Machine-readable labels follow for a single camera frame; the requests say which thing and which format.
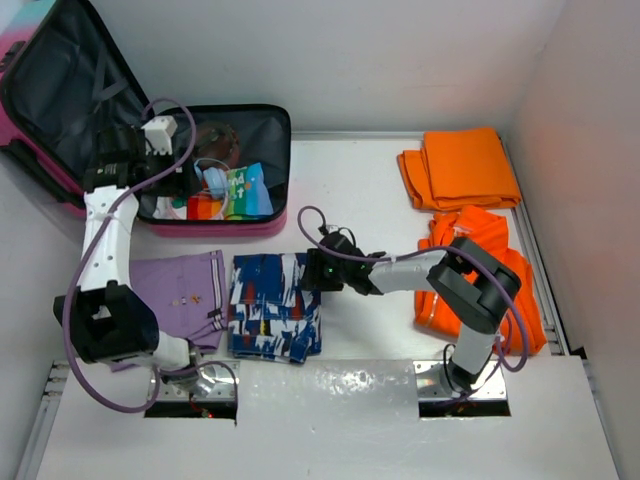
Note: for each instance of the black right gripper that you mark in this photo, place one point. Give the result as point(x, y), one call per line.
point(314, 279)

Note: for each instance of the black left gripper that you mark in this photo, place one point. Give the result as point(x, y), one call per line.
point(180, 184)

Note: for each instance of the blue white patterned shorts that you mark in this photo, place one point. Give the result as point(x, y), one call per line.
point(271, 316)

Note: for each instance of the brown round case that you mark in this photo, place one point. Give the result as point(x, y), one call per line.
point(218, 141)

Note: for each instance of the blue pink cat-ear headphones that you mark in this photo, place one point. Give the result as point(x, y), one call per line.
point(211, 202)

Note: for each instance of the rainbow striped white t-shirt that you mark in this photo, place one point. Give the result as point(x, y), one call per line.
point(249, 197)

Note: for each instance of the purple shirt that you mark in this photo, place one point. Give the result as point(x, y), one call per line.
point(181, 306)

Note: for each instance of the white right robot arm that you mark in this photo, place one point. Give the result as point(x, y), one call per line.
point(478, 289)

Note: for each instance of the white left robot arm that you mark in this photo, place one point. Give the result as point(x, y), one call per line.
point(109, 323)

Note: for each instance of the pink open suitcase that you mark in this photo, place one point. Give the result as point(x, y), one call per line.
point(63, 80)

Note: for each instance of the orange folded cloth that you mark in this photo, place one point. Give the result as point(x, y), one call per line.
point(454, 169)

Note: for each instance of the orange polo shirt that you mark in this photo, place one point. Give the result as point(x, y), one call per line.
point(491, 232)

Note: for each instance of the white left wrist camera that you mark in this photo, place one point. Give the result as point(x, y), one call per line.
point(158, 133)

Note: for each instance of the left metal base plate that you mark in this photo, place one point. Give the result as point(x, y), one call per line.
point(213, 383)

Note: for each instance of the metal base plate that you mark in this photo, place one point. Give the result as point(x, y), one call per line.
point(213, 383)
point(432, 386)

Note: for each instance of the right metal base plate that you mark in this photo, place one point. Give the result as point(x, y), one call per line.
point(432, 386)

